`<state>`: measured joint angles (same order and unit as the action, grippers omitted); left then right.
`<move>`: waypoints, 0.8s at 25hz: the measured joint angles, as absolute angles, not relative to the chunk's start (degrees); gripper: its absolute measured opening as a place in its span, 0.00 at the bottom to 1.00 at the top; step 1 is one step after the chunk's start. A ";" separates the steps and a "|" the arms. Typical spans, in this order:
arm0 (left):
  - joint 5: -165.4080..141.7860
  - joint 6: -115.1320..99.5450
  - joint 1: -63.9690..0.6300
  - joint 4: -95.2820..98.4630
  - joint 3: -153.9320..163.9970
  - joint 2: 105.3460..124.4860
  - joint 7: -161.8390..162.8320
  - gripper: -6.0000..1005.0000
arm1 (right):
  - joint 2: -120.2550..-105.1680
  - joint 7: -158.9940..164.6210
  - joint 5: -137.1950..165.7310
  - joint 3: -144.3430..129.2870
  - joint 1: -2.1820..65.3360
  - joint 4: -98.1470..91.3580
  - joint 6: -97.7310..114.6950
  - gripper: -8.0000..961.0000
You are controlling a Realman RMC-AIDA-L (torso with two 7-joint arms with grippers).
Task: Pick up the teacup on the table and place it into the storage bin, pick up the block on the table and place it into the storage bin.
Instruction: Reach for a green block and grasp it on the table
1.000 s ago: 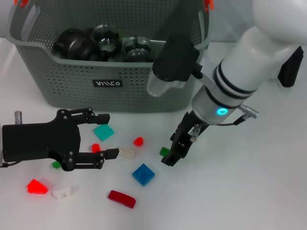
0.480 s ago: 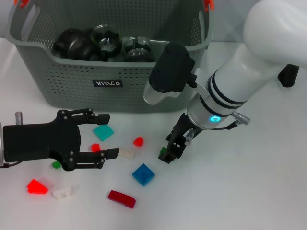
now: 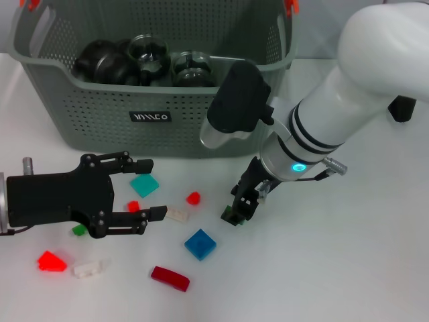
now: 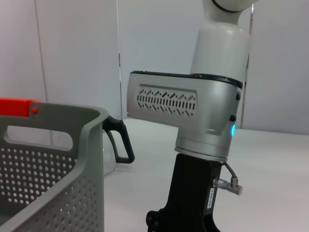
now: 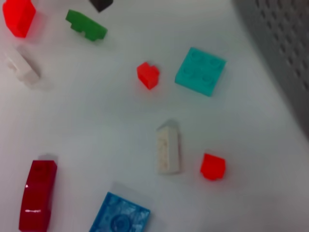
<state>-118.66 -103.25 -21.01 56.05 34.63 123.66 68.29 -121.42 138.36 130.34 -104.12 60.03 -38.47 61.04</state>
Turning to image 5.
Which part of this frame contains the blue square toy brick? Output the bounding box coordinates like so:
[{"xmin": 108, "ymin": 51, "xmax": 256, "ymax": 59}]
[{"xmin": 89, "ymin": 191, "xmax": 152, "ymax": 232}]

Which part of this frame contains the dark red curved toy brick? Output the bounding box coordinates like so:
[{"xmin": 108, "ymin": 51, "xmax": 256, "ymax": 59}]
[{"xmin": 18, "ymin": 159, "xmax": 58, "ymax": 232}]

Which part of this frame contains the white toy brick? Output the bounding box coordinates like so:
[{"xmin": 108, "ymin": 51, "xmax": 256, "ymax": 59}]
[
  {"xmin": 155, "ymin": 119, "xmax": 181, "ymax": 175},
  {"xmin": 4, "ymin": 47, "xmax": 41, "ymax": 87}
]

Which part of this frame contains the teal square toy brick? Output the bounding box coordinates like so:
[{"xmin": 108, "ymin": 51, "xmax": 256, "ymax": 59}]
[{"xmin": 174, "ymin": 47, "xmax": 227, "ymax": 97}]

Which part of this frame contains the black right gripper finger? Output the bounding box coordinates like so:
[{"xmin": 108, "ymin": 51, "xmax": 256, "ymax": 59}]
[{"xmin": 89, "ymin": 0, "xmax": 113, "ymax": 13}]

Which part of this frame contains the grey perforated plastic storage basket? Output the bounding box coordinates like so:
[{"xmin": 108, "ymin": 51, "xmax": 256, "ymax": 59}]
[{"xmin": 233, "ymin": 0, "xmax": 309, "ymax": 143}]

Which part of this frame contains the small red toy brick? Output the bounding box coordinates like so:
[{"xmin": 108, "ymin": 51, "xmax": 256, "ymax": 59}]
[
  {"xmin": 199, "ymin": 153, "xmax": 226, "ymax": 181},
  {"xmin": 136, "ymin": 61, "xmax": 160, "ymax": 90}
]

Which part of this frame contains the red sloped toy brick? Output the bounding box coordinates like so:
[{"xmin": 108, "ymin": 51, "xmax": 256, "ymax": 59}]
[{"xmin": 2, "ymin": 0, "xmax": 37, "ymax": 38}]

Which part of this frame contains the green notched toy brick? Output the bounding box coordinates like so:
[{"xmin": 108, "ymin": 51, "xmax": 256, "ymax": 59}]
[{"xmin": 65, "ymin": 9, "xmax": 108, "ymax": 42}]

